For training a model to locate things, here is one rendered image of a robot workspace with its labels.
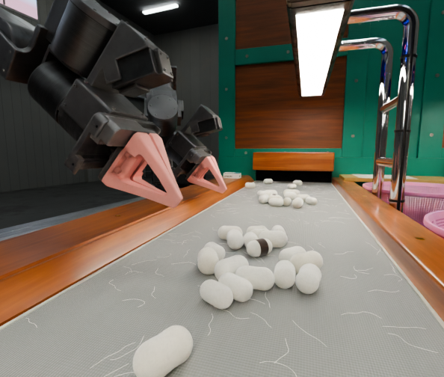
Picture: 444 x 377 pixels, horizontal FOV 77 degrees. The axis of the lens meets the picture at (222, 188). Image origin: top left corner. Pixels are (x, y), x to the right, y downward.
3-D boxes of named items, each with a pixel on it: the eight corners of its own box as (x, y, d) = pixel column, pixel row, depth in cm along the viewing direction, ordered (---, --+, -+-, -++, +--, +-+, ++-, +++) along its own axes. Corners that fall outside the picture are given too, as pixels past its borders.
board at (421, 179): (344, 181, 92) (344, 177, 92) (338, 177, 106) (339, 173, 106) (464, 185, 83) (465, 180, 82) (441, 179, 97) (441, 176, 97)
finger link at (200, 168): (240, 176, 62) (210, 149, 64) (232, 180, 56) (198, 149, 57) (221, 198, 64) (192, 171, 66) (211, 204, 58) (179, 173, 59)
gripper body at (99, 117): (165, 132, 34) (124, 94, 35) (109, 124, 24) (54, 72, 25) (137, 171, 36) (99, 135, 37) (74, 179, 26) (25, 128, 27)
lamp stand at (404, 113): (300, 243, 57) (308, 9, 51) (301, 221, 76) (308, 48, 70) (405, 253, 52) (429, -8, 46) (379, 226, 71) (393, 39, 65)
